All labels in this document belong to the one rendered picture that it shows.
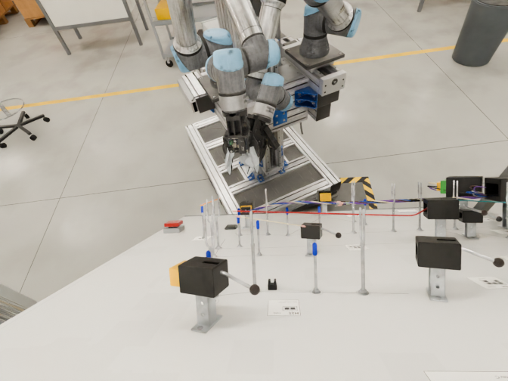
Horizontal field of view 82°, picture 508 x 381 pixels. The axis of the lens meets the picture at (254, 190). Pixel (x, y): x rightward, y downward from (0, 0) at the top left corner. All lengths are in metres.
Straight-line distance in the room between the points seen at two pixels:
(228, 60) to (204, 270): 0.55
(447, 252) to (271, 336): 0.29
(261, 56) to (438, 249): 0.68
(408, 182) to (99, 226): 2.54
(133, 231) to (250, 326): 2.16
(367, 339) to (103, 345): 0.34
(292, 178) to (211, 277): 1.91
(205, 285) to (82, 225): 2.45
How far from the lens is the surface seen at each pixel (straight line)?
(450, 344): 0.45
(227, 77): 0.80
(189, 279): 0.42
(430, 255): 0.53
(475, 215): 0.94
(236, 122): 0.84
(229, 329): 0.44
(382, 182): 2.62
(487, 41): 4.19
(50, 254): 2.81
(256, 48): 0.94
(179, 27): 1.27
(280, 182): 2.24
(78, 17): 5.44
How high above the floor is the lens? 1.92
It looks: 51 degrees down
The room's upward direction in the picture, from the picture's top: 9 degrees counter-clockwise
